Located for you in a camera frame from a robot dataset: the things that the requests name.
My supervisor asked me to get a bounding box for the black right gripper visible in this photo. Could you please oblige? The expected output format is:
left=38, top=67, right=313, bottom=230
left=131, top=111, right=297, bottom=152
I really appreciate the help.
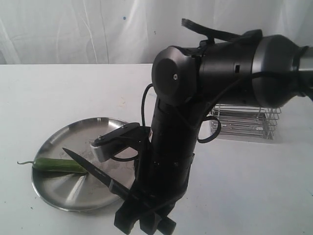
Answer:
left=113, top=97, right=203, bottom=233

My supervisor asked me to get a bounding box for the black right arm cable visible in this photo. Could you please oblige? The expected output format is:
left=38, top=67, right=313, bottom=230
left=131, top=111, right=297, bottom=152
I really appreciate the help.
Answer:
left=140, top=46, right=313, bottom=221

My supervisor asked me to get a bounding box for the round stainless steel plate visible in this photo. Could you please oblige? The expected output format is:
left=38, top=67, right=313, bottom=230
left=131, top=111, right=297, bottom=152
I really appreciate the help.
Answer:
left=32, top=117, right=134, bottom=212

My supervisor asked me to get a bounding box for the white backdrop curtain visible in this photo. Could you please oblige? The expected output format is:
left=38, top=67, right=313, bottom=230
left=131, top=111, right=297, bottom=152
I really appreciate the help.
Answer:
left=0, top=0, right=313, bottom=64

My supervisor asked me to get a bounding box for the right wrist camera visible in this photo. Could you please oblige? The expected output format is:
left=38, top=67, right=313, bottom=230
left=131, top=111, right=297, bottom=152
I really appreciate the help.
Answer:
left=90, top=122, right=150, bottom=162

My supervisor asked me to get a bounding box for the green cucumber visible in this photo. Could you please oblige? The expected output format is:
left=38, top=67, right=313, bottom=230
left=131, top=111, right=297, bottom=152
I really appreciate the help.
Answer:
left=17, top=158, right=87, bottom=174

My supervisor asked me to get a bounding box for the black kitchen knife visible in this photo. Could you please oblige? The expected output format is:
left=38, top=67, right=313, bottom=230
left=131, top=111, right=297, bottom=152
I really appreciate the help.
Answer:
left=63, top=148, right=176, bottom=235

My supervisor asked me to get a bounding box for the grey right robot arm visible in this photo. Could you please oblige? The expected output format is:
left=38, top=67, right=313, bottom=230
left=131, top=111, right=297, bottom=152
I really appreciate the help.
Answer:
left=114, top=19, right=313, bottom=235

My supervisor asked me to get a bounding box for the steel wire utensil rack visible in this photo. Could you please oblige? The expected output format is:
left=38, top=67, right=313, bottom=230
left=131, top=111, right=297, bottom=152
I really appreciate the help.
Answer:
left=210, top=104, right=281, bottom=143

